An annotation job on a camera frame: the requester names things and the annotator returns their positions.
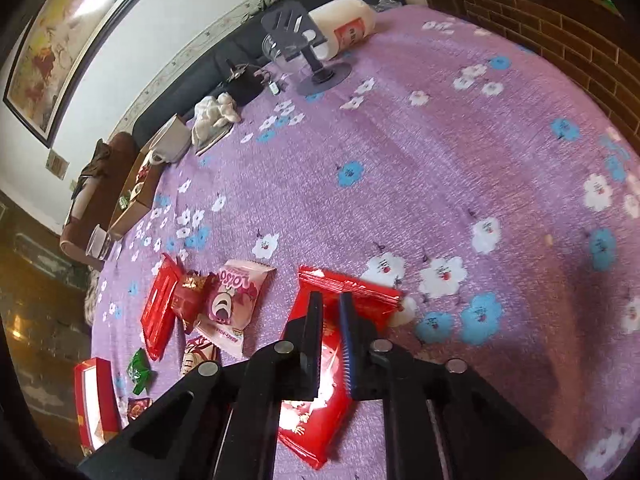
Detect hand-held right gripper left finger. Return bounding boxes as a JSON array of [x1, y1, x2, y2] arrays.
[[77, 291, 326, 480]]

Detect grey phone stand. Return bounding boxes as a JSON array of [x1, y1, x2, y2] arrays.
[[260, 1, 354, 97]]

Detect black pouch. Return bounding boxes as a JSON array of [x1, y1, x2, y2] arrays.
[[219, 60, 264, 107]]

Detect large red snack packet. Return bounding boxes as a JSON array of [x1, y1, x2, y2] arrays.
[[277, 266, 403, 470]]

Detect small red gold candy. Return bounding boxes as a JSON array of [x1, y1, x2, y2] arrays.
[[171, 271, 207, 335]]

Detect small white wrapper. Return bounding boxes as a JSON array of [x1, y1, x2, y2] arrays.
[[394, 296, 417, 329]]

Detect small dark red candy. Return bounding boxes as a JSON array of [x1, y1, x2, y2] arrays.
[[126, 396, 154, 422]]

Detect black sofa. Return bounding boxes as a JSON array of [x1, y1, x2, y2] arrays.
[[131, 0, 407, 147]]

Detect brown chair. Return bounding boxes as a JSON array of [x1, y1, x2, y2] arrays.
[[59, 131, 137, 272]]

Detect large white plastic jar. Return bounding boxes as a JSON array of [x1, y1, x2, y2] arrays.
[[304, 0, 377, 58]]

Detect white crumpled cloth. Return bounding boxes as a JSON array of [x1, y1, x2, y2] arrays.
[[191, 91, 242, 144]]

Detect purple floral tablecloth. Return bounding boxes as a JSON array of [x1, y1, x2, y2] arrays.
[[82, 4, 640, 480]]

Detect brown striped snack packet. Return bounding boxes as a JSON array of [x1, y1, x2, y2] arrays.
[[180, 336, 222, 377]]

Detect framed painting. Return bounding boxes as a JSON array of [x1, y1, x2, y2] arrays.
[[2, 0, 173, 149]]

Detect thin booklet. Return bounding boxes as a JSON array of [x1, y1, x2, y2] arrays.
[[194, 124, 234, 157]]

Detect cardboard box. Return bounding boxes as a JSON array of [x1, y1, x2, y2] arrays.
[[106, 144, 167, 242]]

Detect green candy packet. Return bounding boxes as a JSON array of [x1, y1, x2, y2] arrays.
[[126, 348, 154, 395]]

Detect red box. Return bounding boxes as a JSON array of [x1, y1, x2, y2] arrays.
[[74, 357, 122, 457]]

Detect assorted snacks in cardboard box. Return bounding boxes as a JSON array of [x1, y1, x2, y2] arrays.
[[120, 160, 157, 208]]

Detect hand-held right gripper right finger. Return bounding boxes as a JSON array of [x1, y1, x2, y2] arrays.
[[339, 292, 588, 480]]

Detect clear plastic cup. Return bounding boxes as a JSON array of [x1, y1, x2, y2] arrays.
[[85, 224, 114, 262]]

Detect wall plate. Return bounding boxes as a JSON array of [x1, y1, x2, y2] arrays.
[[45, 149, 69, 179]]

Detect pink snack packet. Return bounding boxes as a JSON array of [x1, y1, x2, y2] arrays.
[[194, 259, 277, 359]]

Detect clear glass jar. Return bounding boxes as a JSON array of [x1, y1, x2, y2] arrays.
[[261, 34, 302, 70]]

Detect white mug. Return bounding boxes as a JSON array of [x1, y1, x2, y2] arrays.
[[149, 114, 193, 164]]

